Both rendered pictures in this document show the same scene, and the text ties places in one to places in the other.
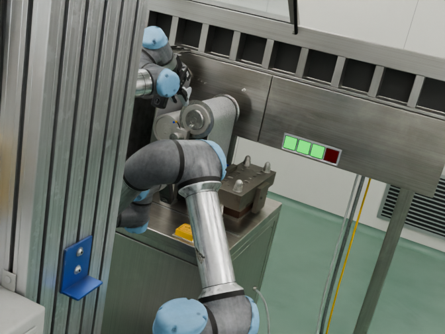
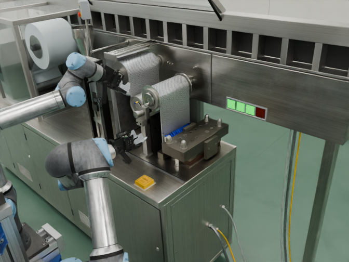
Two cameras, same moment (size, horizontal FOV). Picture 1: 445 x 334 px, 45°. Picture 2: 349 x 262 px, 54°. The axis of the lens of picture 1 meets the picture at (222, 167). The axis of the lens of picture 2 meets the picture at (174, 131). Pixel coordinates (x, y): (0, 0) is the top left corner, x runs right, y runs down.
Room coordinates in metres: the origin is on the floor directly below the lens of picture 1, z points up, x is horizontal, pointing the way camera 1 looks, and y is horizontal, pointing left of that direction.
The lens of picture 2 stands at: (0.47, -0.63, 1.97)
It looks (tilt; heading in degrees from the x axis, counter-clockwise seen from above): 29 degrees down; 23
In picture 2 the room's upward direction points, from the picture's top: 3 degrees counter-clockwise
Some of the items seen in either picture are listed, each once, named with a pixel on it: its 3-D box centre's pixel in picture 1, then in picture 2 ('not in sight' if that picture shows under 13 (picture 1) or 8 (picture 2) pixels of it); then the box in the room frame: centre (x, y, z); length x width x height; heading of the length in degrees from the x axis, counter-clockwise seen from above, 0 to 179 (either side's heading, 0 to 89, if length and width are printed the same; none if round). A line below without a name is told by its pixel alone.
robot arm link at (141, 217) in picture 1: (132, 215); not in sight; (1.54, 0.25, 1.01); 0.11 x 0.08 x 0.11; 126
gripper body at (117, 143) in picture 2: not in sight; (121, 144); (1.70, 0.18, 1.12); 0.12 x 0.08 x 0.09; 159
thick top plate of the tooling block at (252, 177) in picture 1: (241, 183); (196, 138); (2.06, -0.09, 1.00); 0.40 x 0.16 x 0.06; 159
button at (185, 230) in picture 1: (188, 232); (144, 182); (1.70, 0.07, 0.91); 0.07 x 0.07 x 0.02; 69
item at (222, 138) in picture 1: (216, 151); (175, 116); (2.07, 0.03, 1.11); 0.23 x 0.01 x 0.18; 159
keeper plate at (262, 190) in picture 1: (261, 197); (211, 147); (2.04, -0.18, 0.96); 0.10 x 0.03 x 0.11; 159
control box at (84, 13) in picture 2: not in sight; (83, 9); (2.20, 0.64, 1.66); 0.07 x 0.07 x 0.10; 44
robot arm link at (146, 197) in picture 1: (142, 187); not in sight; (1.55, 0.24, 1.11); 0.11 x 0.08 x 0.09; 159
